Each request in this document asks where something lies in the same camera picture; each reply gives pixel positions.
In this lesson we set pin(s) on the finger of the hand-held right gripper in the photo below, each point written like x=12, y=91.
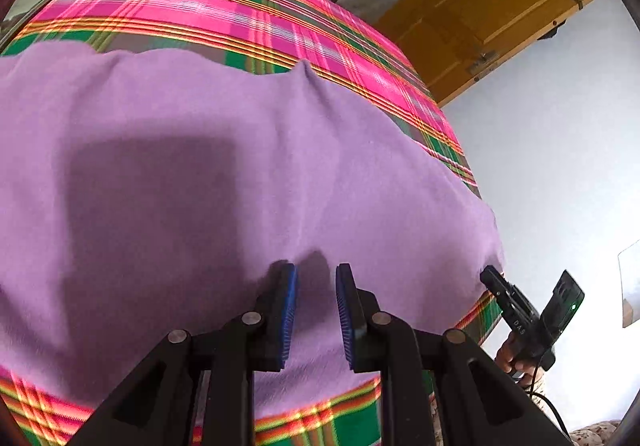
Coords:
x=500, y=288

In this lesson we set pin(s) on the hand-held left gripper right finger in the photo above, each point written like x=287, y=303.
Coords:
x=344, y=311

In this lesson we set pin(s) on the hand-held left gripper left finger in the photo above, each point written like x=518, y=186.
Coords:
x=289, y=311

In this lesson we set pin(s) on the purple fleece garment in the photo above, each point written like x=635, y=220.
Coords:
x=200, y=175

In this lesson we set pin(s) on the person's right hand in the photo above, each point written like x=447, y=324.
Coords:
x=504, y=356

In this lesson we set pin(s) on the person's floral clothing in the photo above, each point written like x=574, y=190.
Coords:
x=595, y=433

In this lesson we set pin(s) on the wooden door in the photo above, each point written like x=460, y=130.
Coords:
x=500, y=0

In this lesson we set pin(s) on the pink green plaid bedsheet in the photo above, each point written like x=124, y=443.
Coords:
x=200, y=0

